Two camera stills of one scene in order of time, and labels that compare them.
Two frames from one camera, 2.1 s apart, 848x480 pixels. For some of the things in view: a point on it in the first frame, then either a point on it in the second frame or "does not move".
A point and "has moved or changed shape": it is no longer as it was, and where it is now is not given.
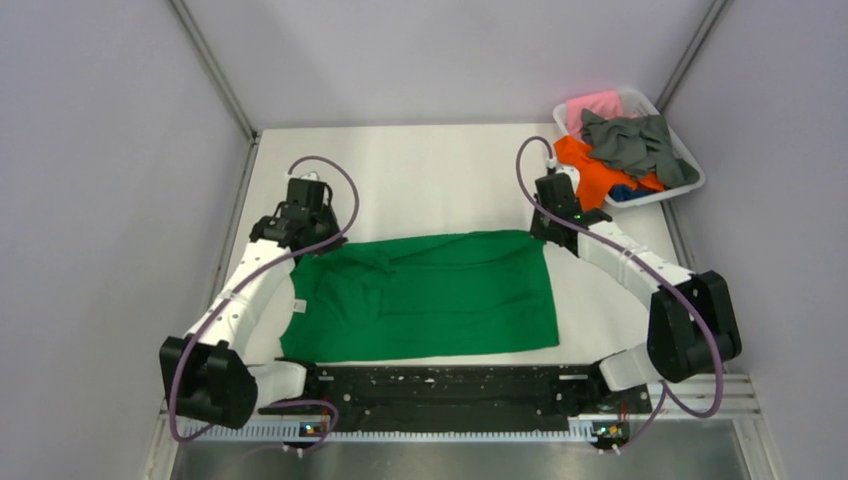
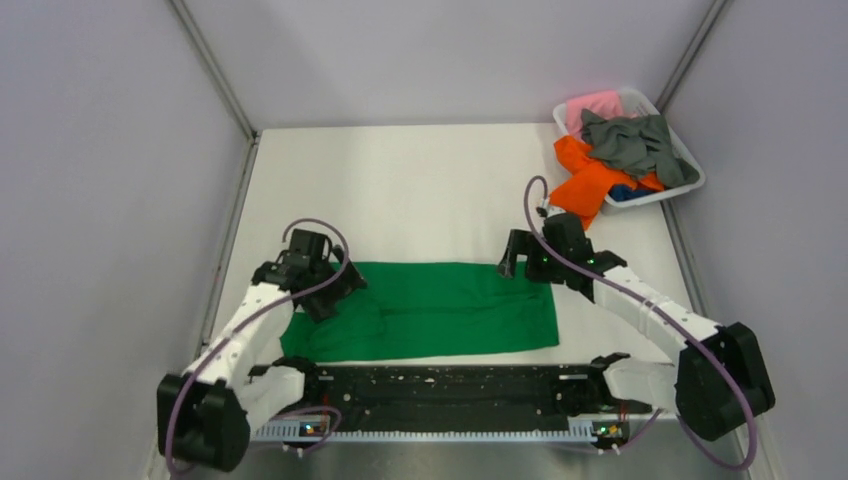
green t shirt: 438,293 has moved or changed shape
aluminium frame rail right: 699,39 does not move
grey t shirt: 634,145 does not move
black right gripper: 536,231 → 519,243
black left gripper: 328,211 → 321,308
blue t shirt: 620,192 does not move
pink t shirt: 606,104 does not move
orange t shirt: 596,179 does not move
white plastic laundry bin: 638,103 does not move
